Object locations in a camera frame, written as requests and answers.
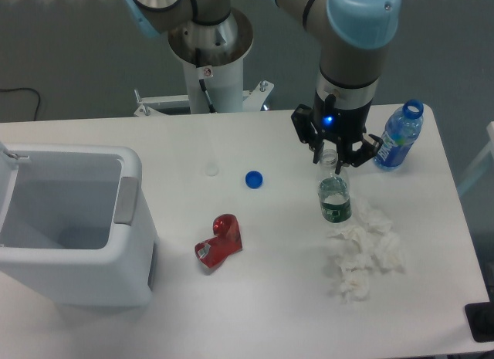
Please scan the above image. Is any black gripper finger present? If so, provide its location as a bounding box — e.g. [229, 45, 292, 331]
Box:
[335, 133, 383, 174]
[291, 104, 323, 164]

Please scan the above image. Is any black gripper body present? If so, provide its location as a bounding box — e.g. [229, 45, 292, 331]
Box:
[311, 90, 372, 146]

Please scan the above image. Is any clear bottle green label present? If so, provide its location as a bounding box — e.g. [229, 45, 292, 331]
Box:
[316, 149, 352, 224]

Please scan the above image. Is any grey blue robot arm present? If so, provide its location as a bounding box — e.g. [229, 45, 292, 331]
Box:
[124, 0, 401, 168]

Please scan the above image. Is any blue plastic water bottle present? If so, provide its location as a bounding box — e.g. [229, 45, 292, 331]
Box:
[374, 99, 424, 171]

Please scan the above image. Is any blue bottle cap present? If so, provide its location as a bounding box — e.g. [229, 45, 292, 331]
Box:
[245, 171, 263, 189]

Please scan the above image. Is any crushed red soda can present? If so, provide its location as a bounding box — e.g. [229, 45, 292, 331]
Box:
[195, 214, 243, 270]

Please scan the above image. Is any white plastic trash can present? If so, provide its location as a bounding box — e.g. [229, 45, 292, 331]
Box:
[1, 144, 158, 307]

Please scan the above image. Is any crumpled white tissue paper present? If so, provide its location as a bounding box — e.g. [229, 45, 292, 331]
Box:
[327, 198, 405, 303]

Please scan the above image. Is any white furniture at right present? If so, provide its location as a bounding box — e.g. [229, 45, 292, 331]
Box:
[456, 121, 493, 198]

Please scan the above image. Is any black device at edge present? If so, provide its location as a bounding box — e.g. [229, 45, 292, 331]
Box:
[465, 302, 493, 343]

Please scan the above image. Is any white pedestal base frame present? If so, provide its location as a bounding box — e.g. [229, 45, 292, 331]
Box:
[134, 80, 275, 117]

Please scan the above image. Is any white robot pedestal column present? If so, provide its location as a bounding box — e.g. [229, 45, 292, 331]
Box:
[168, 8, 253, 99]

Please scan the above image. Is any black cable on floor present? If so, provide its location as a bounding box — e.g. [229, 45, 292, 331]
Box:
[0, 87, 42, 123]

